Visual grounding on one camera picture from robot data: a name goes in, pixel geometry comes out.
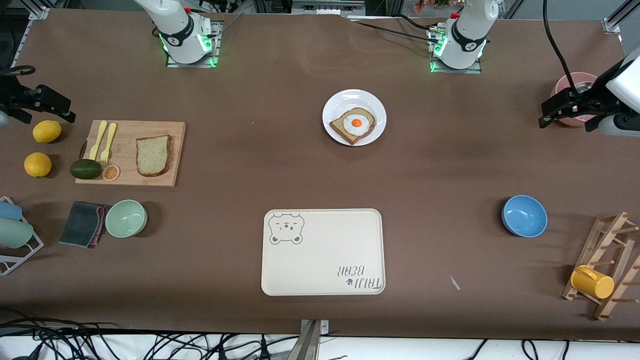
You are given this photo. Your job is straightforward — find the plain brown bread slice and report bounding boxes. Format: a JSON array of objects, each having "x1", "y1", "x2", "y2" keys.
[{"x1": 136, "y1": 134, "x2": 173, "y2": 177}]

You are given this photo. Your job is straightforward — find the fried egg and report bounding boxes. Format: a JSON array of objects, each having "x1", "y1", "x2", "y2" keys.
[{"x1": 343, "y1": 114, "x2": 373, "y2": 138}]

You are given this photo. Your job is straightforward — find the round white plate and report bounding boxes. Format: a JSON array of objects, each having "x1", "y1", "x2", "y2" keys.
[{"x1": 322, "y1": 89, "x2": 387, "y2": 147}]

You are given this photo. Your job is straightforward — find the toast with fried egg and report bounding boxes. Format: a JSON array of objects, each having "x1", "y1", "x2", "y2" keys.
[{"x1": 329, "y1": 107, "x2": 377, "y2": 146}]

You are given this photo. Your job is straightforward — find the yellow lemon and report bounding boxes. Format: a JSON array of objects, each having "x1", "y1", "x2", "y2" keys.
[
  {"x1": 23, "y1": 152, "x2": 53, "y2": 178},
  {"x1": 32, "y1": 120, "x2": 63, "y2": 144}
]

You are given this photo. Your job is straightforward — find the pink bowl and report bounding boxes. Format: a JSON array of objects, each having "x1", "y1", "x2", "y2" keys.
[{"x1": 550, "y1": 71, "x2": 601, "y2": 127}]

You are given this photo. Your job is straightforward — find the yellow plastic knife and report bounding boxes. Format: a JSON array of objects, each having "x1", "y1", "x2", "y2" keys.
[{"x1": 89, "y1": 120, "x2": 108, "y2": 161}]

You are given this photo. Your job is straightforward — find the yellow plastic fork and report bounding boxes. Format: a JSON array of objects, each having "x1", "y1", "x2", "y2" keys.
[{"x1": 100, "y1": 123, "x2": 118, "y2": 166}]

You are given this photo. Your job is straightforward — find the dark green avocado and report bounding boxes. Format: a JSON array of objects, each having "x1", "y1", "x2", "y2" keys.
[{"x1": 69, "y1": 159, "x2": 103, "y2": 180}]

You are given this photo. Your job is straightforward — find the wooden cutting board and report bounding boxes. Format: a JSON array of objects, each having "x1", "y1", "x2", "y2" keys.
[{"x1": 75, "y1": 120, "x2": 187, "y2": 188}]

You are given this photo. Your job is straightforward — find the blue bowl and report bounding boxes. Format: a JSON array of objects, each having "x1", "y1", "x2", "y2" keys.
[{"x1": 501, "y1": 195, "x2": 549, "y2": 238}]

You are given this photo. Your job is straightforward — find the dark grey folded cloth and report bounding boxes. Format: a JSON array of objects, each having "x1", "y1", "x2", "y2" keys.
[{"x1": 58, "y1": 200, "x2": 106, "y2": 249}]

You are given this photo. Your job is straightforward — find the light blue cup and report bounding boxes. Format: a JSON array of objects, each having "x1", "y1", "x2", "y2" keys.
[{"x1": 0, "y1": 201, "x2": 23, "y2": 222}]

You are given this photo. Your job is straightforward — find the pink folded cloth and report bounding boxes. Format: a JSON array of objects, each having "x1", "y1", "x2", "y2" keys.
[{"x1": 92, "y1": 204, "x2": 110, "y2": 247}]

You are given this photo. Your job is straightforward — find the pale green bowl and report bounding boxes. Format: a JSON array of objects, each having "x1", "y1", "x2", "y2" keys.
[{"x1": 104, "y1": 199, "x2": 148, "y2": 239}]

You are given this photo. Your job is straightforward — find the pale green cup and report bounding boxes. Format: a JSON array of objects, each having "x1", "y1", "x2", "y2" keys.
[{"x1": 0, "y1": 218, "x2": 35, "y2": 249}]

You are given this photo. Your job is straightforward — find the wooden mug rack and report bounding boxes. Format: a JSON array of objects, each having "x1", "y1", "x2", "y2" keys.
[{"x1": 561, "y1": 211, "x2": 640, "y2": 322}]

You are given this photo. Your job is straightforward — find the colourful background clutter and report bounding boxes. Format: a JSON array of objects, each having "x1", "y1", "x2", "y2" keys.
[{"x1": 414, "y1": 0, "x2": 463, "y2": 13}]

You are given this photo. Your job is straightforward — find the yellow mug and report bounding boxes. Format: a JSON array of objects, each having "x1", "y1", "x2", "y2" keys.
[{"x1": 570, "y1": 265, "x2": 615, "y2": 300}]

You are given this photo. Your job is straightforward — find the beige bear print tray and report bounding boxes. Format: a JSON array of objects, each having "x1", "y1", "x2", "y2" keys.
[{"x1": 261, "y1": 208, "x2": 386, "y2": 297}]

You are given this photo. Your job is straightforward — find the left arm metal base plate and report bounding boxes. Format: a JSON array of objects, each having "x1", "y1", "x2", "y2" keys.
[{"x1": 429, "y1": 25, "x2": 482, "y2": 75}]

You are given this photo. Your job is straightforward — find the white wire rack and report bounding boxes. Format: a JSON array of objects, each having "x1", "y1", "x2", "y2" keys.
[{"x1": 0, "y1": 196, "x2": 45, "y2": 277}]

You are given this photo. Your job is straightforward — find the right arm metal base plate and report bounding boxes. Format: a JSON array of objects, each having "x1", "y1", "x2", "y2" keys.
[{"x1": 166, "y1": 21, "x2": 222, "y2": 68}]

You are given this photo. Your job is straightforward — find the black table cable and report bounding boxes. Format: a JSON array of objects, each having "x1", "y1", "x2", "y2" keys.
[{"x1": 350, "y1": 19, "x2": 443, "y2": 43}]

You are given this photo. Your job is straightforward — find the black floor cable bundle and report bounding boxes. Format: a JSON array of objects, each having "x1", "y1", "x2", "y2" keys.
[{"x1": 0, "y1": 309, "x2": 301, "y2": 360}]

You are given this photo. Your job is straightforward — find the grey metal beam bracket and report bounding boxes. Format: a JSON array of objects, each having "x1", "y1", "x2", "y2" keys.
[{"x1": 294, "y1": 319, "x2": 331, "y2": 360}]

